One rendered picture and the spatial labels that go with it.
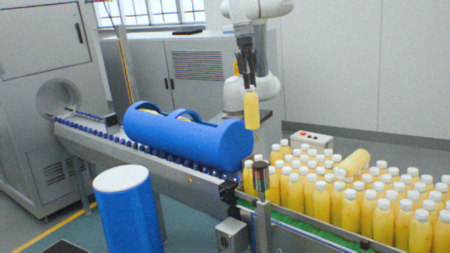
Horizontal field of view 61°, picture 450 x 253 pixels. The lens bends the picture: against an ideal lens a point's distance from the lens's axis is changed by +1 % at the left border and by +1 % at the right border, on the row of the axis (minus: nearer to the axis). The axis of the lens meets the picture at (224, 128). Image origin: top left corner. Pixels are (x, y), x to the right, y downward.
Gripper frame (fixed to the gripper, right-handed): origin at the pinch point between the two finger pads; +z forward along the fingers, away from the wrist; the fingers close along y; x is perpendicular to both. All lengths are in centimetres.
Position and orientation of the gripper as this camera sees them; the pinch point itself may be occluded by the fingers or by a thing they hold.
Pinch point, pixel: (249, 81)
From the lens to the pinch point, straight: 179.1
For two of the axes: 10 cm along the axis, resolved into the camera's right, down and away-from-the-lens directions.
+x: 7.2, 0.3, -7.0
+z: 1.4, 9.7, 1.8
